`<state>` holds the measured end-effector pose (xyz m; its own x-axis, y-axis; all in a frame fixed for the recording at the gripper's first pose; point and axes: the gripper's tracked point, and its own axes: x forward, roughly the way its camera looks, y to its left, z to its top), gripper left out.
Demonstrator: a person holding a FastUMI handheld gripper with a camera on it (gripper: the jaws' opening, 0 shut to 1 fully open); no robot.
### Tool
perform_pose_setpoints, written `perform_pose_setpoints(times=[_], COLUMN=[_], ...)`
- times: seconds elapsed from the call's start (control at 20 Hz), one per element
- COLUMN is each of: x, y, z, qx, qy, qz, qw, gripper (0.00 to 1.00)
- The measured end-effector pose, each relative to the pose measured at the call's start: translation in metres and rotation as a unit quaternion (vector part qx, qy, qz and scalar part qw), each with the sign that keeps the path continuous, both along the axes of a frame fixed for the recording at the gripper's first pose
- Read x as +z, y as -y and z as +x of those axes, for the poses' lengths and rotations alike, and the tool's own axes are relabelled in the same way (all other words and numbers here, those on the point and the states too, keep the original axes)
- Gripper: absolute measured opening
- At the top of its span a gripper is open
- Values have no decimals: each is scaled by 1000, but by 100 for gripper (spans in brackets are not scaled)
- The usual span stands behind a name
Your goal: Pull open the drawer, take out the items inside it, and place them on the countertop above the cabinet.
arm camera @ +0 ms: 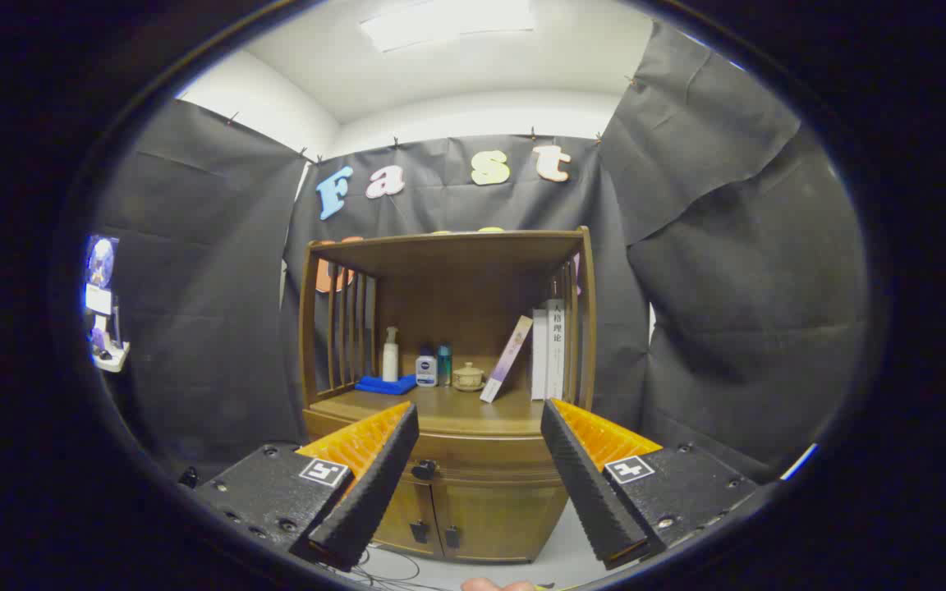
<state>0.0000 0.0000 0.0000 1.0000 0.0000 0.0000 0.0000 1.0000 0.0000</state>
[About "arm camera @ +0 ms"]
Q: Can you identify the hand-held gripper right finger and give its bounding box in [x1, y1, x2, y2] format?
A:
[540, 399, 761, 571]

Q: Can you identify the bright wall poster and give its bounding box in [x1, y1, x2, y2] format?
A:
[85, 234, 120, 313]

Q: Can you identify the purple white box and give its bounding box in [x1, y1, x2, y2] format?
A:
[480, 315, 535, 404]

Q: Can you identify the wooden cabinet door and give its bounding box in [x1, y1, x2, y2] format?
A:
[434, 476, 570, 565]
[370, 474, 443, 557]

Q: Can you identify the brown wooden countertop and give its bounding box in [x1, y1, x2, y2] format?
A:
[309, 384, 556, 436]

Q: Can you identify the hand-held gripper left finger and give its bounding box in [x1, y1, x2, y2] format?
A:
[194, 401, 420, 573]

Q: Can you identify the tangle of black cables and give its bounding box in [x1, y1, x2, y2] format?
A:
[342, 546, 474, 591]

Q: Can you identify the ceiling light panel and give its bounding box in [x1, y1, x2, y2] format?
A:
[358, 0, 537, 54]

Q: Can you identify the brown wooden cabinet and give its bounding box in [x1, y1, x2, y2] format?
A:
[299, 227, 597, 565]

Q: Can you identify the blue folded cloth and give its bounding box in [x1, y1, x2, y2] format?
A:
[355, 374, 418, 396]

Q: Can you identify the brown wooden drawer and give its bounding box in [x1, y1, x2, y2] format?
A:
[303, 409, 572, 487]

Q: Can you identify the white wall shelf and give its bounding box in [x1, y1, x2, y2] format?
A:
[94, 341, 131, 374]

